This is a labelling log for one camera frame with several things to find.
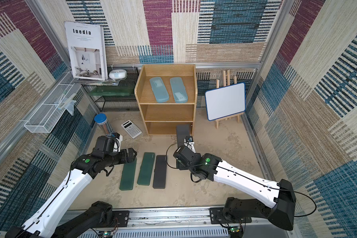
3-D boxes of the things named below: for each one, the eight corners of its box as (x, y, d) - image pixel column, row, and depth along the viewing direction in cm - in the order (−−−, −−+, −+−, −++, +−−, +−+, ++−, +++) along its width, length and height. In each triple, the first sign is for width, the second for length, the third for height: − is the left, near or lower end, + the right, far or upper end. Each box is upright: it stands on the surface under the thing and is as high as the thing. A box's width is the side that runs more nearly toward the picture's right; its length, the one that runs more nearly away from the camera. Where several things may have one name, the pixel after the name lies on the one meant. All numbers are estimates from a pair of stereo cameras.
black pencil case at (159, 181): (153, 188, 85) (152, 187, 83) (156, 157, 97) (155, 155, 95) (165, 188, 85) (165, 187, 83) (167, 157, 97) (167, 155, 95)
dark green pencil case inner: (137, 185, 86) (136, 184, 84) (143, 154, 98) (142, 152, 96) (151, 185, 86) (150, 184, 84) (155, 154, 98) (154, 152, 96)
